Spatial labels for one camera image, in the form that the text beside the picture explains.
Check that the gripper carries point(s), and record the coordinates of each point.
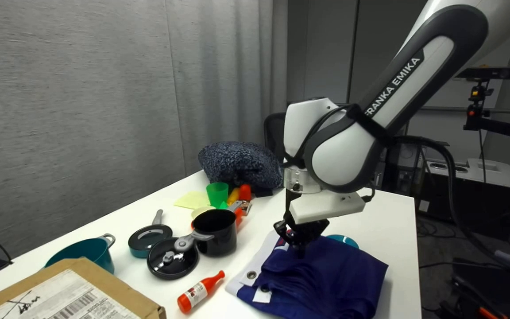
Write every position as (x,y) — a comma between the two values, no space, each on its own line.
(308,230)

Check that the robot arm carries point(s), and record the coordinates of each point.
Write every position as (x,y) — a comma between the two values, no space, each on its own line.
(419,79)

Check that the blue cloth with white edge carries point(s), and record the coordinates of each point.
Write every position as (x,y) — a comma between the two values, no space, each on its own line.
(321,283)

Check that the yellow cloth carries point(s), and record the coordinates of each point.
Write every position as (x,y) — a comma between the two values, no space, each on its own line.
(191,200)

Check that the teal bowl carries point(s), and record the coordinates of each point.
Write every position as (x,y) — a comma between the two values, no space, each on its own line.
(345,240)

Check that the orange and grey toy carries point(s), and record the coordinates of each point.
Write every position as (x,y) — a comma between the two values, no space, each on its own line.
(240,210)

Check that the yellow toy bottle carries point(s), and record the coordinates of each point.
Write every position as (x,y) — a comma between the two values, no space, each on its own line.
(233,196)

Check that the green plastic cup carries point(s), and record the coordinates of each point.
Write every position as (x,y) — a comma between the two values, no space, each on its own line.
(217,194)

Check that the dark blue speckled cushion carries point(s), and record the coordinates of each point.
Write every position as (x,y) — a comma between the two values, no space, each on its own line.
(241,165)

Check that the orange toy bottle white label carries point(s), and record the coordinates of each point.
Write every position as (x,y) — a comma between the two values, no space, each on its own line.
(197,293)

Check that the black office chair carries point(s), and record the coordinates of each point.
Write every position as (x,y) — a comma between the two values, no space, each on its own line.
(274,133)

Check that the black lid grey knob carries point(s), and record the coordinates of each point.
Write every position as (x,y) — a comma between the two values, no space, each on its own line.
(171,263)

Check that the black computer tower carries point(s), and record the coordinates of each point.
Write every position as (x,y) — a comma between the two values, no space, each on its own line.
(403,170)

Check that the grey and black machine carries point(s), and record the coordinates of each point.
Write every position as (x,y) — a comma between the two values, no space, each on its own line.
(472,195)

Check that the teal pot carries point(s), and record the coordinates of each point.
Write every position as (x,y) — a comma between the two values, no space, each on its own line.
(84,252)

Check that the cardboard box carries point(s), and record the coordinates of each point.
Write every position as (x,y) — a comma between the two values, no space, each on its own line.
(69,297)

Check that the grey curtain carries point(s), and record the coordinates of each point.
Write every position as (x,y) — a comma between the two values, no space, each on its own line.
(82,110)

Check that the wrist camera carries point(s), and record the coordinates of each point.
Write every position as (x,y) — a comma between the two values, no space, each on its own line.
(326,206)

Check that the camera on mount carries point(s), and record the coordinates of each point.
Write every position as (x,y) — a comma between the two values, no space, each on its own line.
(492,73)

